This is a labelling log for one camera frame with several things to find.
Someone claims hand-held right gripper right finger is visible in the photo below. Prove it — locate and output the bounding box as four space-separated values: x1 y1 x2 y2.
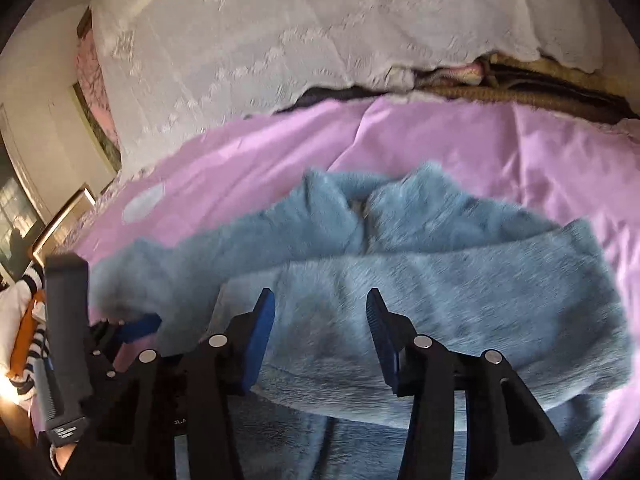
366 288 583 480

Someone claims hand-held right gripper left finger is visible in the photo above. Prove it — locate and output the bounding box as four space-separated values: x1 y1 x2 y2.
95 288 276 480

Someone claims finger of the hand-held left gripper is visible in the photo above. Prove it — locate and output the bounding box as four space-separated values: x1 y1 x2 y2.
97 312 162 356

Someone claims blue fleece garment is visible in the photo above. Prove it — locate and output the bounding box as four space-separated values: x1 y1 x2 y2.
90 161 632 480

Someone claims orange cloth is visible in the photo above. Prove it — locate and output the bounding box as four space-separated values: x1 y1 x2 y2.
11 296 47 378

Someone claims striped orange white clothing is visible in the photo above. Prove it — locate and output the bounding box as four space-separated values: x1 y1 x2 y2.
7 260 51 401

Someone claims window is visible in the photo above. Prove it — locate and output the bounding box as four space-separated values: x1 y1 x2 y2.
0 157 47 281

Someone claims pink bedsheet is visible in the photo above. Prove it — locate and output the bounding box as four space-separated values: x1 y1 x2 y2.
30 97 640 480

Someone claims pink floral quilt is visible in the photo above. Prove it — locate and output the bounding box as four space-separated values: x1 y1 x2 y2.
74 35 122 158

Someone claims dark folded cloth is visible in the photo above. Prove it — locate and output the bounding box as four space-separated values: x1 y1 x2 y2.
274 85 396 114

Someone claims pink striped cloth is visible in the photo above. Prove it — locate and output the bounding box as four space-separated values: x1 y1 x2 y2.
442 61 485 84

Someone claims brown woven mat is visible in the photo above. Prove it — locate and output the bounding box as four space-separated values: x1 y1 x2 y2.
415 52 640 123

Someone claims white lace cover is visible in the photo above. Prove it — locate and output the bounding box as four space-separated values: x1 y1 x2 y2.
90 0 621 181

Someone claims wooden frame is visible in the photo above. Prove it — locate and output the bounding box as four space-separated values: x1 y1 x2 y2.
31 186 97 257

